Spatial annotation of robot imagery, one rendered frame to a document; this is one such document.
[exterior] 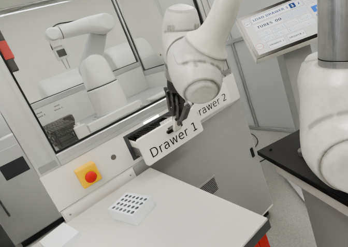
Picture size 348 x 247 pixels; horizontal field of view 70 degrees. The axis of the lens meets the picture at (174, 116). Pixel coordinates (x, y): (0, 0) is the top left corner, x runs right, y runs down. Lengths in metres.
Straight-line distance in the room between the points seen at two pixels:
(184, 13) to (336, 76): 0.37
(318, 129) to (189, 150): 0.83
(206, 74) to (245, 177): 1.07
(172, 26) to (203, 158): 0.78
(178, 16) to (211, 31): 0.14
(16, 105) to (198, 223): 0.67
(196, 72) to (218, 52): 0.07
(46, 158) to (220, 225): 0.62
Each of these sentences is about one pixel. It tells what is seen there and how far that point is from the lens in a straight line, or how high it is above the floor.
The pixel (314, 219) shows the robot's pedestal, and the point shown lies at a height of 0.56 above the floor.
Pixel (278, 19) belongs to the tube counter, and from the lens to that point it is 1.61.
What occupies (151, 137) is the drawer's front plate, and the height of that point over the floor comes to 0.91.
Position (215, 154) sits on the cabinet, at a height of 0.61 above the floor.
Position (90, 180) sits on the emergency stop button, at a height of 0.87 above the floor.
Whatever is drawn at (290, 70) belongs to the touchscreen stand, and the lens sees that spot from 1.63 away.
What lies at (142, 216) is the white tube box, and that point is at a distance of 0.79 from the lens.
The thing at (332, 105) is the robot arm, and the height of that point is 1.02.
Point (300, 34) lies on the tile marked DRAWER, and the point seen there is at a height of 1.00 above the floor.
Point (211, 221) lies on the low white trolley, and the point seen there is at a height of 0.76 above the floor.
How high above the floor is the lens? 1.19
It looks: 15 degrees down
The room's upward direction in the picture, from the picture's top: 22 degrees counter-clockwise
